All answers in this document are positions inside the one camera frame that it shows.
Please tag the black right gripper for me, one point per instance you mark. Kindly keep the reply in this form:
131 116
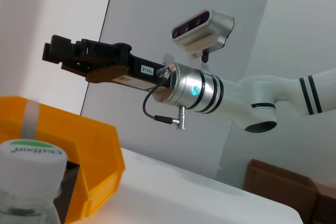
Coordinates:
118 64

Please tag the clear green-label water bottle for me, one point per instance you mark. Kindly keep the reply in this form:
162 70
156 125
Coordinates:
29 176

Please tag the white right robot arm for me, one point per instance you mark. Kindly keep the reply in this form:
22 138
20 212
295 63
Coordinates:
236 95

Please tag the black mesh pen holder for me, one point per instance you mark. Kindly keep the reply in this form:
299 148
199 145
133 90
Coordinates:
67 190

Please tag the yellow plastic bin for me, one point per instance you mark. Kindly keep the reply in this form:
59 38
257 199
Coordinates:
97 155

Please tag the brown cardboard box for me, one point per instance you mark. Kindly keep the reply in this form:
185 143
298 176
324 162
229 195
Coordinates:
283 190

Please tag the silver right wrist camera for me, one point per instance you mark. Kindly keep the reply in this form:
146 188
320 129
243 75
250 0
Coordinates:
210 30

